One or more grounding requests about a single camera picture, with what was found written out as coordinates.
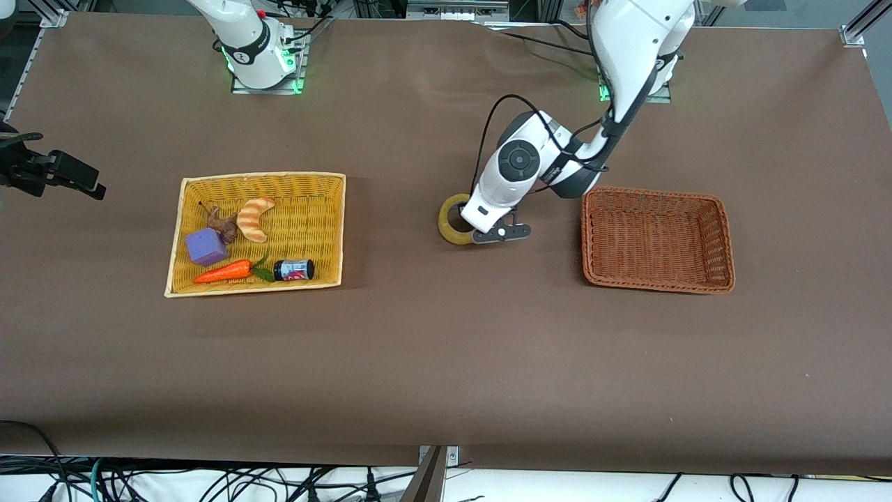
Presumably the clear tape roll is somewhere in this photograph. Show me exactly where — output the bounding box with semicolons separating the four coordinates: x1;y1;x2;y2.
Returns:
438;194;483;246

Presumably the brown wicker basket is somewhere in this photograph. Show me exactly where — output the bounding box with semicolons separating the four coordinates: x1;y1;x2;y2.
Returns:
580;185;737;295

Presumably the purple foam cube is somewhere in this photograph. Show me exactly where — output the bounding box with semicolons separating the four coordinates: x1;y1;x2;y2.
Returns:
185;227;229;267

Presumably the brown table cover sheet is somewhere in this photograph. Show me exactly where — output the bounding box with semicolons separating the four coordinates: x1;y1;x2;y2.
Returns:
0;10;892;478

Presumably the brown root toy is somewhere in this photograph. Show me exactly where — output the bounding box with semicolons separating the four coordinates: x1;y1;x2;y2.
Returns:
199;202;240;245

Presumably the orange toy carrot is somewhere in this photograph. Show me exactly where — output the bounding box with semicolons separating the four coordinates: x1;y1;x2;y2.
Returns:
192;254;276;284

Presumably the toy croissant bread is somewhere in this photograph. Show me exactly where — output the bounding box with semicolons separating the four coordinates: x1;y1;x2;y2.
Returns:
236;197;277;243

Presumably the yellow wicker basket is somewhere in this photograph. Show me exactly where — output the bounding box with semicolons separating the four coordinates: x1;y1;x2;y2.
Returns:
164;172;346;299

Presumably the small black can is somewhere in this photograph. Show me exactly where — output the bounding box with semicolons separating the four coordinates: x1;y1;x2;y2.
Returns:
273;259;316;282

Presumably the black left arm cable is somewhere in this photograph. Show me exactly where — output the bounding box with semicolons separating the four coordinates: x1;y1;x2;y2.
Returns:
472;93;610;204

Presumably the black cable across table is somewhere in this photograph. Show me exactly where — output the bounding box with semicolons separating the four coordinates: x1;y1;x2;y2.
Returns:
498;29;594;58

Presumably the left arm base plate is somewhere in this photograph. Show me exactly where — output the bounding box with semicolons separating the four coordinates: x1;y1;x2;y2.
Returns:
598;77;673;104

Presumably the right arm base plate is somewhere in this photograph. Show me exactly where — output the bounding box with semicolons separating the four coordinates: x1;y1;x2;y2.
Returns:
231;31;307;95

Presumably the metal table edge bracket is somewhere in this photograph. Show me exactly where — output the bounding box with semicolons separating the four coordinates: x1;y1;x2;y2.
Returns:
403;445;461;502

